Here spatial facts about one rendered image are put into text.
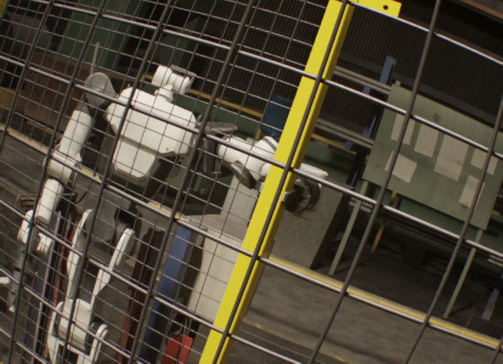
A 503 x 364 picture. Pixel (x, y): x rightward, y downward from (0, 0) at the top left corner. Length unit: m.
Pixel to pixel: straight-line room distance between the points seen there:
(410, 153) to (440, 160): 0.34
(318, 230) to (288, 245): 0.33
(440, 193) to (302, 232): 1.44
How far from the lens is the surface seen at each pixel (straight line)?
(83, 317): 2.37
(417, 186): 7.69
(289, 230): 7.74
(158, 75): 2.43
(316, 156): 11.01
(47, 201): 2.36
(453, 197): 7.64
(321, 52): 1.73
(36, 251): 2.32
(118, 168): 2.31
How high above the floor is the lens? 1.55
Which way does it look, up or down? 6 degrees down
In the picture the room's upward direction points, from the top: 20 degrees clockwise
